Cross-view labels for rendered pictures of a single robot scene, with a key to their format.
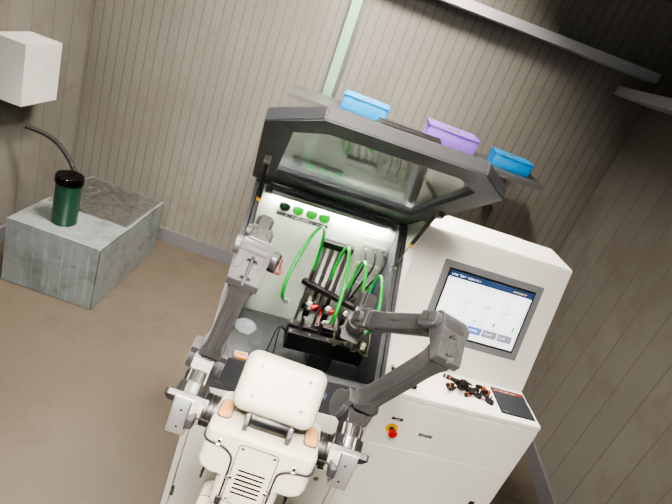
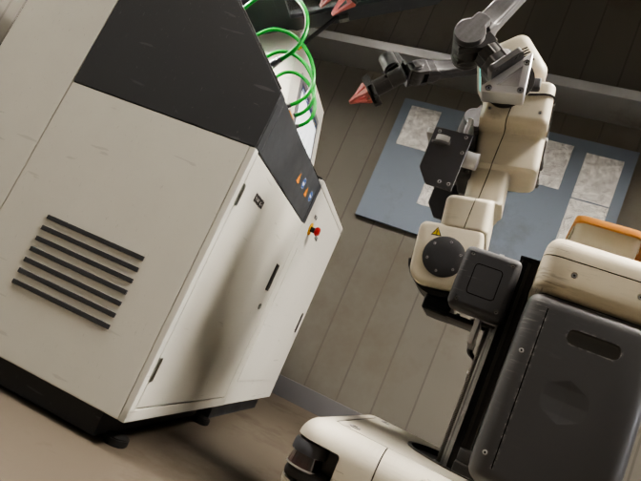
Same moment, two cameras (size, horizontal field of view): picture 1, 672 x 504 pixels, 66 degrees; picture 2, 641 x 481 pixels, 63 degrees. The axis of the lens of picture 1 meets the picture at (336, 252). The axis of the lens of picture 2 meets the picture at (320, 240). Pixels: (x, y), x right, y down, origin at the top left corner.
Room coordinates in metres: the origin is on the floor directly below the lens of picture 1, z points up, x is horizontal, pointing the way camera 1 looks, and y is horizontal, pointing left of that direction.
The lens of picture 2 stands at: (0.76, 1.37, 0.42)
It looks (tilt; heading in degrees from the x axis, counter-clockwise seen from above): 10 degrees up; 295
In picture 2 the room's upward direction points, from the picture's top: 24 degrees clockwise
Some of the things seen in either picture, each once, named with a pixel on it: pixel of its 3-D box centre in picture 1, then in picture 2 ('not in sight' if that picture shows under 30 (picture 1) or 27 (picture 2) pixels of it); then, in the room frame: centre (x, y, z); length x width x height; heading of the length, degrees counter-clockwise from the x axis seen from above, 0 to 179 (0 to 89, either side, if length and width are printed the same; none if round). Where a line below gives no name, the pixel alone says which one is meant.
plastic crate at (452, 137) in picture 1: (450, 137); not in sight; (3.53, -0.43, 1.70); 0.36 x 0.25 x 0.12; 93
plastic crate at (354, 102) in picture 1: (365, 106); not in sight; (3.50, 0.17, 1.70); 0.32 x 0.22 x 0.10; 93
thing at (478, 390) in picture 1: (469, 387); not in sight; (1.84, -0.73, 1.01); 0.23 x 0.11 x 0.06; 101
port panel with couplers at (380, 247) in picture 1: (366, 269); not in sight; (2.15, -0.16, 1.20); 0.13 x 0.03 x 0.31; 101
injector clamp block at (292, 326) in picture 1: (321, 348); not in sight; (1.86, -0.09, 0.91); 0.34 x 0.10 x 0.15; 101
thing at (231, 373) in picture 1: (290, 385); (289, 169); (1.61, -0.02, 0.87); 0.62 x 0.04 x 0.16; 101
